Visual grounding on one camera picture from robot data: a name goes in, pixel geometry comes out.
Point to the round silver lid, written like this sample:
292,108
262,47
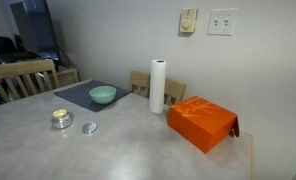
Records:
89,128

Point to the silver container with yellow candle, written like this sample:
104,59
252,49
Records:
62,121

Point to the white paper towel roll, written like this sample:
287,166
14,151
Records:
157,86

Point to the wooden chair with slatted back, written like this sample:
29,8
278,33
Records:
174,88

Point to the teal bowl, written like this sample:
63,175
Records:
103,95

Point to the orange cardboard box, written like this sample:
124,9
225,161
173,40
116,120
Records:
201,123

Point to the dark blue cloth placemat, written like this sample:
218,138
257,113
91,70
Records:
74,95

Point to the light wooden side cabinet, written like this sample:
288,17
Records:
67,76

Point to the wooden chair with grey seat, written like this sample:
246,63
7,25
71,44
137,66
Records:
21,68

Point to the dark flat screen panel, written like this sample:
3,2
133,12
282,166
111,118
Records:
34,23

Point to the black backpack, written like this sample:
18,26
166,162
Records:
2,45

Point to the beige wall thermostat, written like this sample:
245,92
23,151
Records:
188,20

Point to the white light switch plate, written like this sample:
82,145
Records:
222,22

